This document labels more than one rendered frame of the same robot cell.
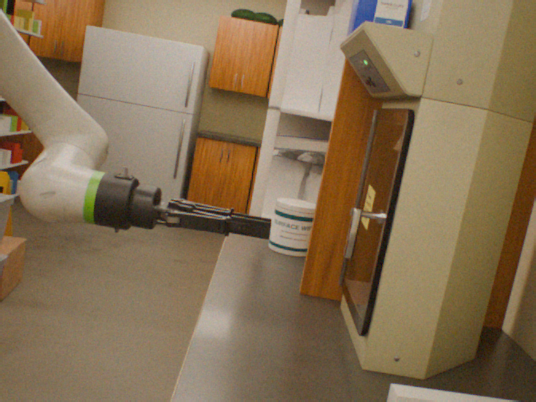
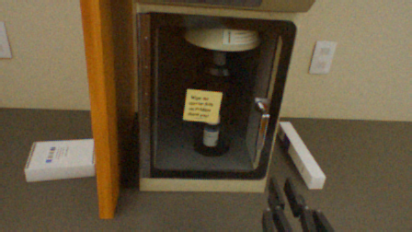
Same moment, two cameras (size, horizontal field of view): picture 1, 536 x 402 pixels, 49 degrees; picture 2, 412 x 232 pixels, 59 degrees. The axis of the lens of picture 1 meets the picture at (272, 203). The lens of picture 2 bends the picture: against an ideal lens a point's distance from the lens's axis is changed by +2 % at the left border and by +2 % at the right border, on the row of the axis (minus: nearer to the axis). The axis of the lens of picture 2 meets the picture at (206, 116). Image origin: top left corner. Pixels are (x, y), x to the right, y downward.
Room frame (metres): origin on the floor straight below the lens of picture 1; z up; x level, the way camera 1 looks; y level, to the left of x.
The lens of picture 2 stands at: (1.20, 0.49, 1.56)
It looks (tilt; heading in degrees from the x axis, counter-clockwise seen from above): 30 degrees down; 265
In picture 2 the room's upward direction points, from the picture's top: 5 degrees clockwise
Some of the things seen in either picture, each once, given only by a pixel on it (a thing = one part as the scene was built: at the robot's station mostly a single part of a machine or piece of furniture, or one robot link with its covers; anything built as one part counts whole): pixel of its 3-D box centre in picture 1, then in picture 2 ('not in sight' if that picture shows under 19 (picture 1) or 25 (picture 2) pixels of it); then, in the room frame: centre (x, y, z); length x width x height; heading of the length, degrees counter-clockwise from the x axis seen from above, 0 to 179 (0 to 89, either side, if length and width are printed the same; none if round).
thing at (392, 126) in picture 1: (371, 211); (211, 108); (1.12, -0.19, 1.19); 0.30 x 0.01 x 0.40; 2
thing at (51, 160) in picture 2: not in sight; (63, 158); (1.49, -0.29, 0.96); 0.16 x 0.12 x 0.04; 11
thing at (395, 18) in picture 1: (390, 17); not in sight; (1.07, -0.14, 1.54); 0.05 x 0.05 x 0.06; 80
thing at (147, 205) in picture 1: (161, 209); not in sight; (1.00, 0.19, 1.14); 0.09 x 0.08 x 0.07; 92
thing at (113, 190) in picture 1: (120, 199); not in sight; (1.00, 0.26, 1.15); 0.09 x 0.06 x 0.12; 2
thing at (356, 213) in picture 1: (361, 233); (260, 126); (1.02, -0.16, 1.17); 0.05 x 0.03 x 0.10; 92
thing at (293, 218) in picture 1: (293, 226); not in sight; (1.74, -0.07, 1.02); 0.13 x 0.13 x 0.15
